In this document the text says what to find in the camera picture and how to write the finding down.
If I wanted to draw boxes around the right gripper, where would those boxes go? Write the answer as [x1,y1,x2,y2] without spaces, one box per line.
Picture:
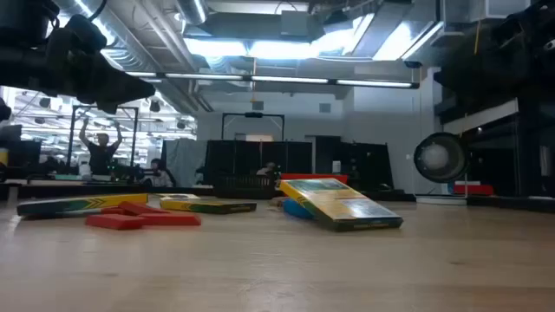
[433,6,539,112]

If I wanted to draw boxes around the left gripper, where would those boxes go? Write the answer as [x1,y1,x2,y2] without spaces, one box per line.
[45,15,156,116]

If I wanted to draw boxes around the yellow green crayon box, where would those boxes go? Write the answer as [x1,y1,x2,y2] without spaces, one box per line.
[16,192,149,218]
[278,178,404,232]
[159,193,258,215]

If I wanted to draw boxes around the blue handled pliers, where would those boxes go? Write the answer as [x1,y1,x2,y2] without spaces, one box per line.
[282,198,314,220]

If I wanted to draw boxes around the person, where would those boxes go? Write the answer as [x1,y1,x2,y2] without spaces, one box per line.
[145,158,177,188]
[256,161,278,177]
[78,117,124,179]

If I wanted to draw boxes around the cylindrical spotlight lamp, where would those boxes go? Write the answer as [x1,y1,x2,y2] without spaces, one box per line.
[413,131,470,185]

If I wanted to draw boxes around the grey curtain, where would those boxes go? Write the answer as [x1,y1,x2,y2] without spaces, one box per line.
[160,138,208,188]

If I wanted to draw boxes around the dark monitor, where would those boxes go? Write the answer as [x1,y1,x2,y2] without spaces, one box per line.
[0,124,42,168]

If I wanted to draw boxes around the red box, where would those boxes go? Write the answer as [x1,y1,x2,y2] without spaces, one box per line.
[453,184,494,196]

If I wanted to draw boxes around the white round lamp base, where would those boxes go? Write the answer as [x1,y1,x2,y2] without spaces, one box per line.
[415,194,468,206]

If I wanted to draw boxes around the dark cabinet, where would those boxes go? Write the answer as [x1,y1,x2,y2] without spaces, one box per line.
[314,136,395,192]

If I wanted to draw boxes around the black partition panels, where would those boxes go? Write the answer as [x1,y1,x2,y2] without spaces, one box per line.
[203,139,314,185]

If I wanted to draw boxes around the black plastic basket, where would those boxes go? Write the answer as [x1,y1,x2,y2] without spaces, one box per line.
[212,173,278,200]

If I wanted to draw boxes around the long ceiling light bar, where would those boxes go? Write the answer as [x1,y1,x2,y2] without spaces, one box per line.
[125,70,421,90]

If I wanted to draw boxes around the red plastic basket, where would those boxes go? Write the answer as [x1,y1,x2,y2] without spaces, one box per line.
[280,172,349,185]

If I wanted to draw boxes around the tall black station frame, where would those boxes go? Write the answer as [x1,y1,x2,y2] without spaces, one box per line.
[67,105,140,174]

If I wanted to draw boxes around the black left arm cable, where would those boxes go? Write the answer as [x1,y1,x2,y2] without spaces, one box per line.
[86,0,108,22]

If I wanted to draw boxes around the black aluminium table frame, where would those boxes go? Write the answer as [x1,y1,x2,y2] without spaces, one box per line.
[0,184,555,213]

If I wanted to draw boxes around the low black station frame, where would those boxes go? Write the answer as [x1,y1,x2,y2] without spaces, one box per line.
[221,112,286,142]

